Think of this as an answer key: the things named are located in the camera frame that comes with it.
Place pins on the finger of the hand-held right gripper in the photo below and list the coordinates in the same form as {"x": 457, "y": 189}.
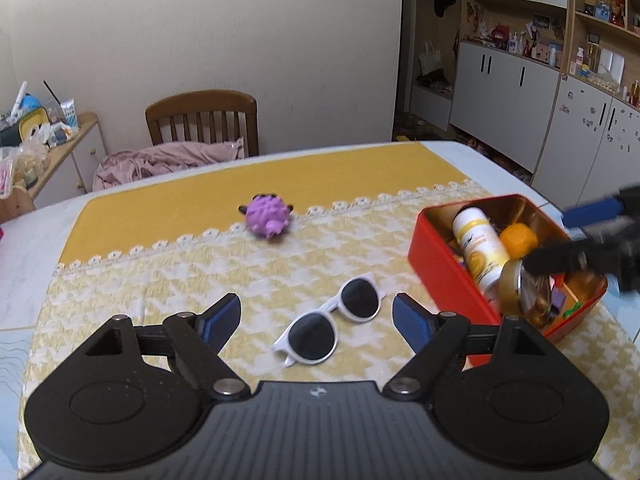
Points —
{"x": 592, "y": 211}
{"x": 560, "y": 255}

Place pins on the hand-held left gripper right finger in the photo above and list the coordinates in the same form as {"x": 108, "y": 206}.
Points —
{"x": 407, "y": 320}

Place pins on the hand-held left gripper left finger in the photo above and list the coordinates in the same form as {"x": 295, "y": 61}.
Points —
{"x": 222, "y": 320}

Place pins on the round chrome disc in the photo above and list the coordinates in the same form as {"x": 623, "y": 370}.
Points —
{"x": 530, "y": 297}

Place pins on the small green plastic toy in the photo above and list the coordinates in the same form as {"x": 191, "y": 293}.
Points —
{"x": 571, "y": 311}

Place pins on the red tin box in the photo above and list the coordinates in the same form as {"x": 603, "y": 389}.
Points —
{"x": 440, "y": 270}

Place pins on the white bottle with yellow label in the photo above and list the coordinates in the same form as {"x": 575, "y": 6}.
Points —
{"x": 480, "y": 245}

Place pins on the white sunglasses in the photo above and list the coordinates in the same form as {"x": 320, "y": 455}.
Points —
{"x": 310, "y": 332}

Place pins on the orange fruit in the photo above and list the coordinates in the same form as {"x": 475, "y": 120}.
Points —
{"x": 520, "y": 239}

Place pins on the white cabinet with stickers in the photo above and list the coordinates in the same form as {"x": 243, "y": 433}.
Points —
{"x": 590, "y": 145}

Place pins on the yellow patterned tablecloth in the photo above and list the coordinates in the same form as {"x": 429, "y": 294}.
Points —
{"x": 165, "y": 230}

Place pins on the purple spiky toy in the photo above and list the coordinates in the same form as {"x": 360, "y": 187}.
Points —
{"x": 265, "y": 215}

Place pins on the pink cloth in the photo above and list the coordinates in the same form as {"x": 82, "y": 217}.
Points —
{"x": 160, "y": 160}

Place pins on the row of countertop items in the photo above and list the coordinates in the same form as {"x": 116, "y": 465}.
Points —
{"x": 525, "y": 40}

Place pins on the low white shelf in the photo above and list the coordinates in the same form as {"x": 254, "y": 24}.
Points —
{"x": 432, "y": 105}

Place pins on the small wooden-top side cabinet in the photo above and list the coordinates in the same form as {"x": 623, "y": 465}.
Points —
{"x": 85, "y": 160}

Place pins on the wooden chair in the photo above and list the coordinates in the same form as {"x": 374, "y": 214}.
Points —
{"x": 200, "y": 105}

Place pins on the white tote bag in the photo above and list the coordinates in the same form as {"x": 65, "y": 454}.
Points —
{"x": 430, "y": 60}

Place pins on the clutter on side cabinet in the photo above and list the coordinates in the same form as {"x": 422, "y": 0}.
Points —
{"x": 35, "y": 130}

